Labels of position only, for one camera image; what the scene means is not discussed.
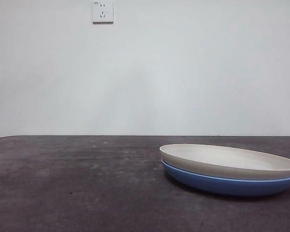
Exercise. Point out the white wall socket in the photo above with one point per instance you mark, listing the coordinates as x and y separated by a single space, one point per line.
102 12

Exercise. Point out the blue round plate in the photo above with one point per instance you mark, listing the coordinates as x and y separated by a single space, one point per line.
220 186

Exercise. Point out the white round plate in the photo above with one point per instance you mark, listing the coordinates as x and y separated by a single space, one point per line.
220 162

